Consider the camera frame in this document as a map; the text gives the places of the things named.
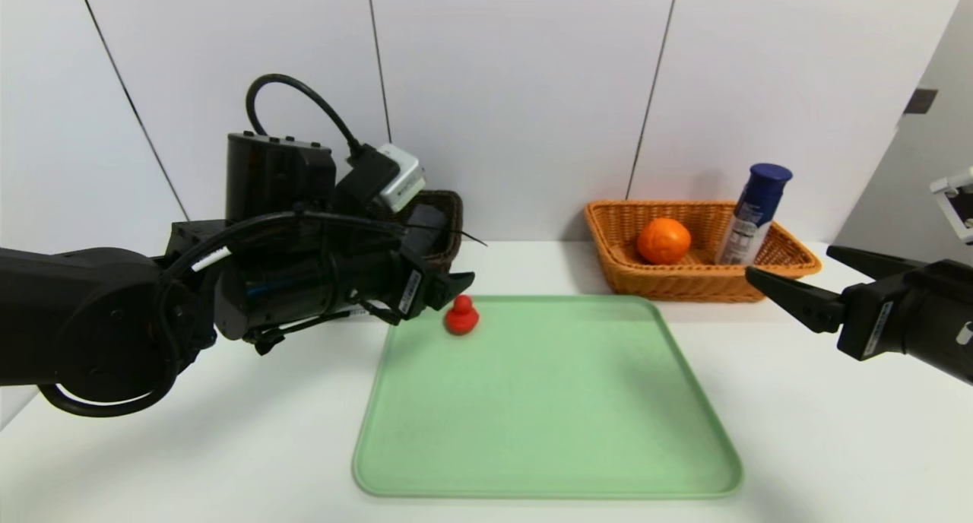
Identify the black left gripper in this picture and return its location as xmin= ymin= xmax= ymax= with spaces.
xmin=331 ymin=246 xmax=476 ymax=326

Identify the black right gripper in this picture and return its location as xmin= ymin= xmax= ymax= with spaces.
xmin=745 ymin=245 xmax=973 ymax=386

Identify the red rubber duck toy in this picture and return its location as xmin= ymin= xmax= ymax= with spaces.
xmin=445 ymin=295 xmax=480 ymax=336

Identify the blue and white bottle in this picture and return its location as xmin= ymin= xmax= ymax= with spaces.
xmin=715 ymin=163 xmax=794 ymax=267

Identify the orange fruit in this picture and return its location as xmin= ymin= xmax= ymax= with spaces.
xmin=637 ymin=217 xmax=693 ymax=266

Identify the dark brown wicker basket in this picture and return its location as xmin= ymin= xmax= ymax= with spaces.
xmin=403 ymin=189 xmax=464 ymax=274

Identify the orange wicker basket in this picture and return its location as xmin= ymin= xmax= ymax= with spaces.
xmin=583 ymin=200 xmax=822 ymax=303

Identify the light green plastic tray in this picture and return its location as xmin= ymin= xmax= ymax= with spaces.
xmin=353 ymin=294 xmax=743 ymax=499

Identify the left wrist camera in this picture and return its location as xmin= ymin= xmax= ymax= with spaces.
xmin=338 ymin=143 xmax=426 ymax=214

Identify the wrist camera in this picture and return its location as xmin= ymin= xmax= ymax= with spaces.
xmin=929 ymin=167 xmax=973 ymax=244
xmin=338 ymin=143 xmax=426 ymax=214

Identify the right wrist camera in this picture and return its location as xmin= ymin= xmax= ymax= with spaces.
xmin=929 ymin=167 xmax=973 ymax=244

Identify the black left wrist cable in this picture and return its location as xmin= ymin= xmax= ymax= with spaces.
xmin=245 ymin=74 xmax=366 ymax=159

